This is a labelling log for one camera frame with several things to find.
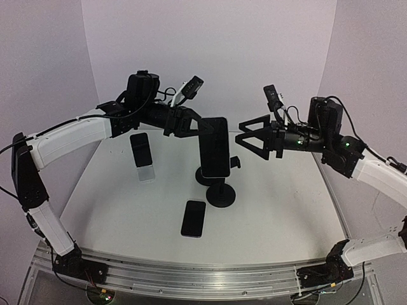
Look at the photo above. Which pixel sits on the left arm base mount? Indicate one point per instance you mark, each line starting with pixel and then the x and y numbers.
pixel 75 266

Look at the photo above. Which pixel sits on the black phone stand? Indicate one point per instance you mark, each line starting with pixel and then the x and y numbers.
pixel 221 194
pixel 234 162

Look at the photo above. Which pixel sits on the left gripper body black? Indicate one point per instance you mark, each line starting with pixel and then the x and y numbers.
pixel 171 124

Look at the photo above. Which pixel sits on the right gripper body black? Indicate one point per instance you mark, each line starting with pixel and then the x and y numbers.
pixel 318 140

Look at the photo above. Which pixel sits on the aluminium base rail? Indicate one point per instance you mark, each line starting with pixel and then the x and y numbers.
pixel 125 280

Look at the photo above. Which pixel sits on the clear acrylic phone stand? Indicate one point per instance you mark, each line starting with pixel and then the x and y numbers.
pixel 146 173

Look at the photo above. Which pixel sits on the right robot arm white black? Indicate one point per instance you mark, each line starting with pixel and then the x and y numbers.
pixel 349 156

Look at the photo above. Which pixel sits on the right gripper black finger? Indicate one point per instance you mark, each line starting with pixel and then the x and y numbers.
pixel 255 124
pixel 261 149

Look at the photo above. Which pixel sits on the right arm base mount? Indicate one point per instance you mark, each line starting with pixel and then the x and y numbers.
pixel 333 270

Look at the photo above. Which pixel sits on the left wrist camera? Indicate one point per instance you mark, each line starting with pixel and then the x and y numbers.
pixel 187 91

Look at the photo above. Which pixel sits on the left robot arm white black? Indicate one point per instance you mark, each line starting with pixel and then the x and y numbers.
pixel 34 153

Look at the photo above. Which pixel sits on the black phone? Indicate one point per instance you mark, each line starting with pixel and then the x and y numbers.
pixel 193 219
pixel 141 150
pixel 214 149

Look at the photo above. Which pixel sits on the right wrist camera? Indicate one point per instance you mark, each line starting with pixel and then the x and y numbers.
pixel 274 102

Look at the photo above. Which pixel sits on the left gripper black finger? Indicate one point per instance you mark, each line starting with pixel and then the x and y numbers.
pixel 200 127
pixel 192 115

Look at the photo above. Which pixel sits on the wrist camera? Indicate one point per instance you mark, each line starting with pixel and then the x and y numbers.
pixel 187 91
pixel 274 102

